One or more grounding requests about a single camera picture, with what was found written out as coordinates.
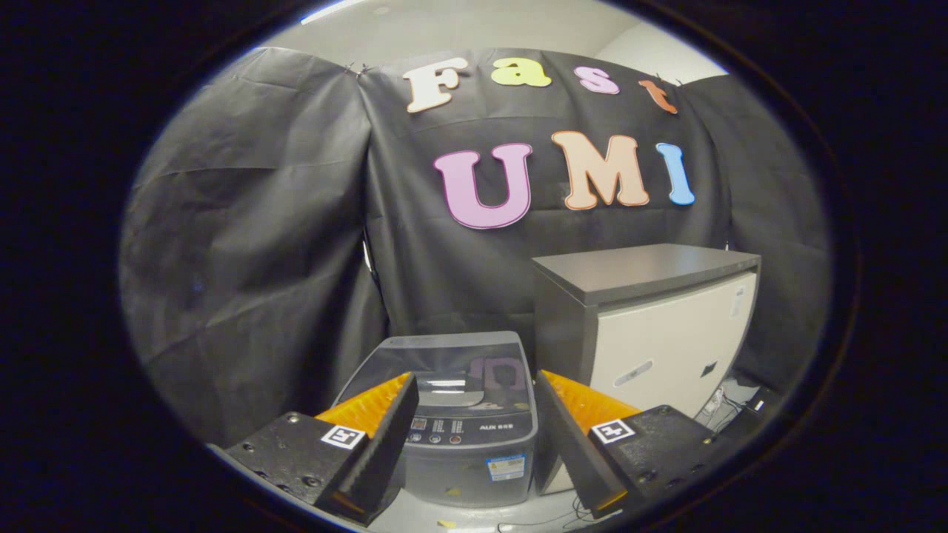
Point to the black backdrop cloth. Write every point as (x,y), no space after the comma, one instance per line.
(259,222)

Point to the grey washing machine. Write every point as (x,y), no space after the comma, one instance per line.
(474,474)

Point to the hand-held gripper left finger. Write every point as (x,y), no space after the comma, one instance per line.
(385,444)

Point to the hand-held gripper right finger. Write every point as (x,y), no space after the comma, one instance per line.
(570,440)

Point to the black box device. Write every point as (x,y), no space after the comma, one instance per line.
(763,400)

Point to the grey cabinet with beige door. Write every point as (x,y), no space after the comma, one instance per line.
(652,340)

